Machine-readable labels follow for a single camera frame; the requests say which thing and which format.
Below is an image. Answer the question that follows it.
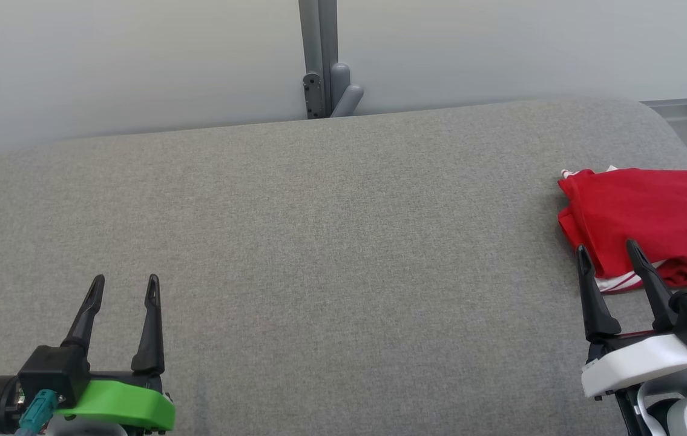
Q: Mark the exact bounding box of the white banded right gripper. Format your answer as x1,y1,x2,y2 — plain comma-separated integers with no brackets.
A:
576,239,687,399

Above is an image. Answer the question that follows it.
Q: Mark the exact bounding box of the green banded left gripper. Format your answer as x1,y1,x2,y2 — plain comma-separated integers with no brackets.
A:
54,274,176,433

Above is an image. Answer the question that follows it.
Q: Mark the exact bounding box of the red Bulls shorts white trim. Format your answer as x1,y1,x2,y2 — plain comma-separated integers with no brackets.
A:
594,259,687,299

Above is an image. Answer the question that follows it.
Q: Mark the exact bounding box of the red jersey with black print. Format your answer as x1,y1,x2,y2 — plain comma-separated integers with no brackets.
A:
558,168,687,285

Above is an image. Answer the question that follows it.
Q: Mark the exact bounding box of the teal left camera cable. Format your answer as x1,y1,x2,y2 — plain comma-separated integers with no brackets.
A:
16,389,58,436

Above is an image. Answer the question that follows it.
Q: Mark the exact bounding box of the grey metal frame post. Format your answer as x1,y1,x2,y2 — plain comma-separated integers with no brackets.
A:
298,0,365,119

